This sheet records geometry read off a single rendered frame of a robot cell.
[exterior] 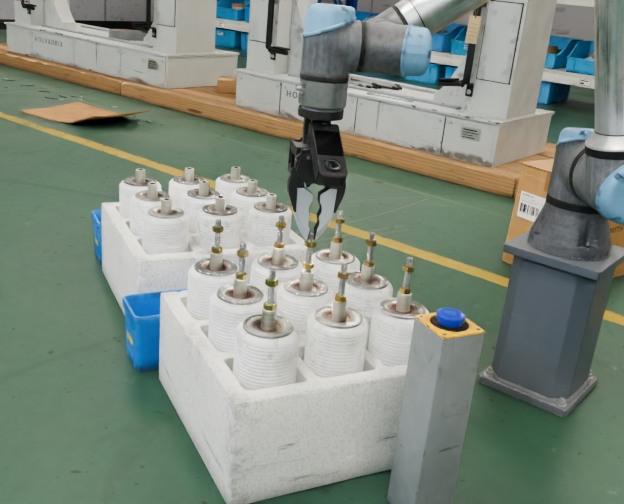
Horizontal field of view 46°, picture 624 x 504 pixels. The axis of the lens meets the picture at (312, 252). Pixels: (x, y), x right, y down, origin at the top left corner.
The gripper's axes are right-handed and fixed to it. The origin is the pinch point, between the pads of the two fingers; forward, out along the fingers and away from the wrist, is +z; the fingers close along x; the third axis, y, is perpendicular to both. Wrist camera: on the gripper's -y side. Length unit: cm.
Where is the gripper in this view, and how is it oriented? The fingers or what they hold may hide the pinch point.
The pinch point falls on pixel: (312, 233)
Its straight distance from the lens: 121.1
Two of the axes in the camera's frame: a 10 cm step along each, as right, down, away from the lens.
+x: -9.7, -0.1, -2.2
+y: -2.0, -3.6, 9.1
